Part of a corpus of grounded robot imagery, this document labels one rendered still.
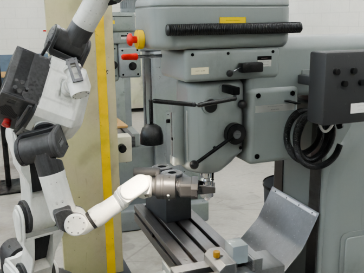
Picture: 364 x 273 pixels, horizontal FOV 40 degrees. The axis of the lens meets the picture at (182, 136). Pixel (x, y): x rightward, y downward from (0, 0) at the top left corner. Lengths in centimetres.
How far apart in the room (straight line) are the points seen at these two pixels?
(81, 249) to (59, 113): 199
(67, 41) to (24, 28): 864
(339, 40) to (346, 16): 594
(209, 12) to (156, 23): 16
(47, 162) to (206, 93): 57
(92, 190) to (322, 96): 230
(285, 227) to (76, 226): 78
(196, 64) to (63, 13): 185
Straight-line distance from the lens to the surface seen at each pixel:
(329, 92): 147
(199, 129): 159
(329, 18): 806
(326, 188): 181
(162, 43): 148
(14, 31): 1054
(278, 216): 200
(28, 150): 171
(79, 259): 366
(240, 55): 159
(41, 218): 218
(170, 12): 148
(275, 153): 171
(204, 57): 153
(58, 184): 171
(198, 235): 200
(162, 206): 211
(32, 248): 225
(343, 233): 189
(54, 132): 169
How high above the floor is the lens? 182
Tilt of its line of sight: 13 degrees down
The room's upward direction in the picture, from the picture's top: 1 degrees counter-clockwise
